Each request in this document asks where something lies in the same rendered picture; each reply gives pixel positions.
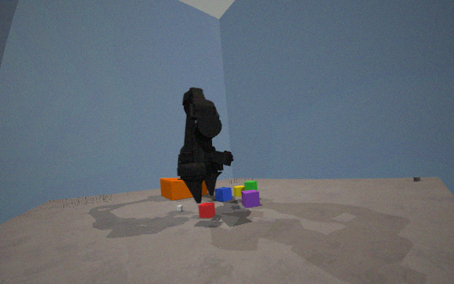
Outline blue cube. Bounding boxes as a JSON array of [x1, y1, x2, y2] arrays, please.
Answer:
[[214, 187, 232, 202]]

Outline small yellow block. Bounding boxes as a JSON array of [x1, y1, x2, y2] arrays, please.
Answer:
[[233, 185, 245, 197]]

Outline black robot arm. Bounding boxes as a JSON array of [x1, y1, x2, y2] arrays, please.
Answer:
[[177, 88, 233, 166]]

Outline red block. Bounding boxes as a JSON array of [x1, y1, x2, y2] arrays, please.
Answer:
[[199, 203, 216, 218]]

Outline purple block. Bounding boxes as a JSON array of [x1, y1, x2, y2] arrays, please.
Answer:
[[241, 190, 260, 207]]

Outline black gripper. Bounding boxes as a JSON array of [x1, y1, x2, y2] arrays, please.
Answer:
[[177, 142, 223, 204]]

